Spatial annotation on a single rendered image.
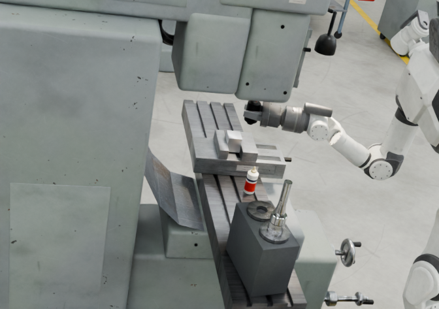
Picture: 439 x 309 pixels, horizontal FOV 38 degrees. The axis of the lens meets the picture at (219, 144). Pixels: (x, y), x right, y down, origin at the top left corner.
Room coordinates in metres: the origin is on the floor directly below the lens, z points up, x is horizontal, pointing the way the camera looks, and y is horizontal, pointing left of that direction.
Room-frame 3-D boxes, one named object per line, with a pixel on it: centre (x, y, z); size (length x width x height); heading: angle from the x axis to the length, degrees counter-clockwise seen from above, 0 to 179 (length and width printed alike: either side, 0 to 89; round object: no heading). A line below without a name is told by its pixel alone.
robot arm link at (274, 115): (1.97, -0.18, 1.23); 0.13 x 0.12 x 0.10; 0
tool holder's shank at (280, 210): (1.50, -0.21, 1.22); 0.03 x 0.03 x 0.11
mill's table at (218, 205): (2.01, -0.08, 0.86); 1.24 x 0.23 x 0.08; 15
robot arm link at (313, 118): (1.96, -0.29, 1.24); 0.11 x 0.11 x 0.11; 0
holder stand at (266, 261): (1.54, -0.19, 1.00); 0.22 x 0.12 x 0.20; 25
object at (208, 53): (1.92, 0.10, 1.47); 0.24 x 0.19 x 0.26; 15
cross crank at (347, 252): (2.10, -0.57, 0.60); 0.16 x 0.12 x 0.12; 105
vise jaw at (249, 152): (2.13, -0.10, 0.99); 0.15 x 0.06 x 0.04; 13
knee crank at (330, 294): (1.97, -0.64, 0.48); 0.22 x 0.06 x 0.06; 105
